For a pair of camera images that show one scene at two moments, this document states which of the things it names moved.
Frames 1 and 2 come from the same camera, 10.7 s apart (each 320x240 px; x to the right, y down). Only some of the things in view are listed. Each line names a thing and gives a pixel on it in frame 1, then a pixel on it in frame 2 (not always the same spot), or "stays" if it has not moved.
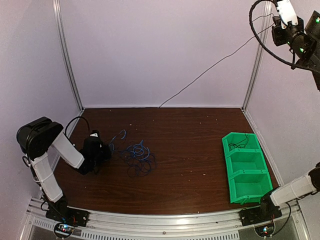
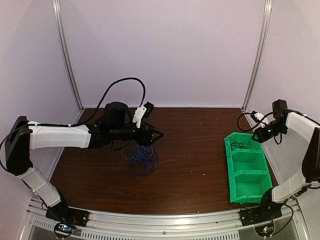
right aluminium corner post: [258, 51] stays
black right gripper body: [301, 42] -> [276, 129]
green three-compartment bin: [249, 180] stays
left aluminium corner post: [59, 16] stays
